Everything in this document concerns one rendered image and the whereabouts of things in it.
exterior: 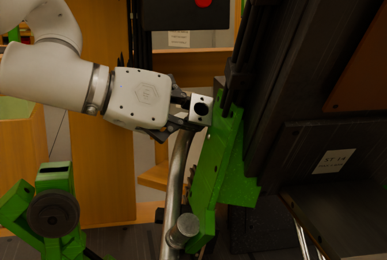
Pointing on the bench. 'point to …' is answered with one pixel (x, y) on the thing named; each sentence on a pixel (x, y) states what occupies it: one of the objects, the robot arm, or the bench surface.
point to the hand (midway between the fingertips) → (193, 115)
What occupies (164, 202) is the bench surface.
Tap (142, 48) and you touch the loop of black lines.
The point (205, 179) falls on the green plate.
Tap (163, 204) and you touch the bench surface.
